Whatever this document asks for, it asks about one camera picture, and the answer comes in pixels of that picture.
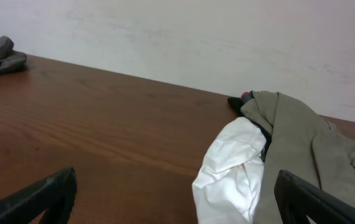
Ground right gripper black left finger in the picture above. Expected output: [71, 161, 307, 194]
[0, 167, 77, 224]

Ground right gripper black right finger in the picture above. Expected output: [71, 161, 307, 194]
[274, 170, 355, 224]

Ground olive green shorts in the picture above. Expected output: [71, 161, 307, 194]
[240, 91, 355, 223]

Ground white printed t-shirt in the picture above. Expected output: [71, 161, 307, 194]
[192, 117, 266, 223]

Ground black garment with red trim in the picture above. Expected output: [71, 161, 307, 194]
[227, 91, 253, 117]

